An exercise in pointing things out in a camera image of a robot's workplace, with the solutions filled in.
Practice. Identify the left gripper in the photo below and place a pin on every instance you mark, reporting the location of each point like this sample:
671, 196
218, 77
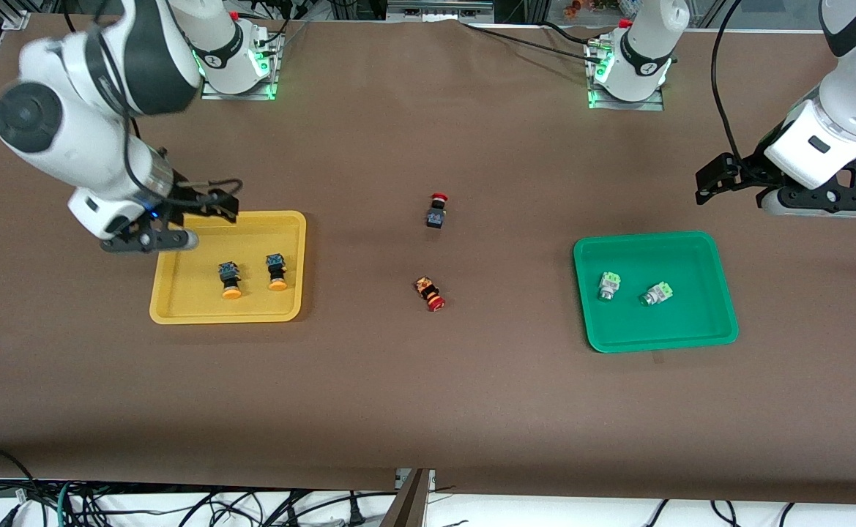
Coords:
748, 173

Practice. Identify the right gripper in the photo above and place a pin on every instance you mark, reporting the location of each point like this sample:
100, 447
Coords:
192, 198

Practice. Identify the yellow push button switch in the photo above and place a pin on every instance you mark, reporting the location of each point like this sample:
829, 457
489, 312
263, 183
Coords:
277, 272
231, 280

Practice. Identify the green push button switch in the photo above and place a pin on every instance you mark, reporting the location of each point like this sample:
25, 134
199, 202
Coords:
656, 294
608, 287

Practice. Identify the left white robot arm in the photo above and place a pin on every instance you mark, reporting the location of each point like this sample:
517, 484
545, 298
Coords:
852, 102

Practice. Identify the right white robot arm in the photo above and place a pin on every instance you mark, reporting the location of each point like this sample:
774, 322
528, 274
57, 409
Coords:
69, 146

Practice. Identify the yellow plastic tray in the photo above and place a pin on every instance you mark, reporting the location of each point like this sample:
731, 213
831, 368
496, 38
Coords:
201, 307

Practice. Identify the green plastic tray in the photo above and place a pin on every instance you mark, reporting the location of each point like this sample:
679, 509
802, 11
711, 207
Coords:
654, 329

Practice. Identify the colourful background objects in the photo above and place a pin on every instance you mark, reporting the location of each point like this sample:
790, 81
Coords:
589, 7

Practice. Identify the red button with blue base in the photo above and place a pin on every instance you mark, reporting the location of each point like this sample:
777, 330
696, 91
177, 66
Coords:
437, 212

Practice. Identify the red button with orange base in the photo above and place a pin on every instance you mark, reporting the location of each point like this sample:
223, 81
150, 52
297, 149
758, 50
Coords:
429, 294

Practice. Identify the brown table cover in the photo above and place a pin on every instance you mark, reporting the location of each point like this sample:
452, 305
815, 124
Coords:
428, 395

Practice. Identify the black power plug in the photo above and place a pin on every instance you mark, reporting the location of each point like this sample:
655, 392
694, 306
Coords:
355, 512

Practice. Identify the brown table leg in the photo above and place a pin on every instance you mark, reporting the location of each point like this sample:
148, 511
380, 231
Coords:
407, 501

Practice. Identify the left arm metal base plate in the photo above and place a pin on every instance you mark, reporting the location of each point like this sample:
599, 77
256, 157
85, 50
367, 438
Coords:
654, 104

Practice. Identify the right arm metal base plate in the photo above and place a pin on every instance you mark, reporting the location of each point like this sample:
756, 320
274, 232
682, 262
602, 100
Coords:
274, 73

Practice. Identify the aluminium frame rail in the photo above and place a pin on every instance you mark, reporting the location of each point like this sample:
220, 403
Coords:
438, 9

